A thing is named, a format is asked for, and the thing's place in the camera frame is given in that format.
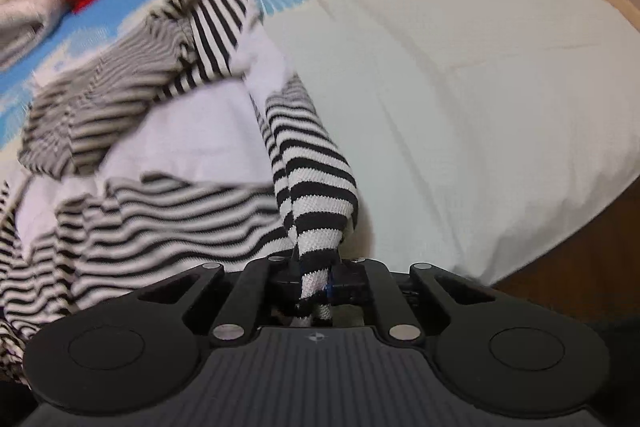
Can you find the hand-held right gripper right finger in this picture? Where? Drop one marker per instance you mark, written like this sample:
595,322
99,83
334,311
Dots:
350,283

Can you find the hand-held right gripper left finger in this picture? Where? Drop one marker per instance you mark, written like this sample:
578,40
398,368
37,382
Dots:
260,287

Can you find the striped sweater with white vest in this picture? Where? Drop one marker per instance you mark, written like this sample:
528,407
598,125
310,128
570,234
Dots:
310,187

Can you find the blue floral bed sheet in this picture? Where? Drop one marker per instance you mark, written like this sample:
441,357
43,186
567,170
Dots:
450,82

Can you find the white folded quilt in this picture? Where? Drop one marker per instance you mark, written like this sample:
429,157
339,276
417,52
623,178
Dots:
25,7

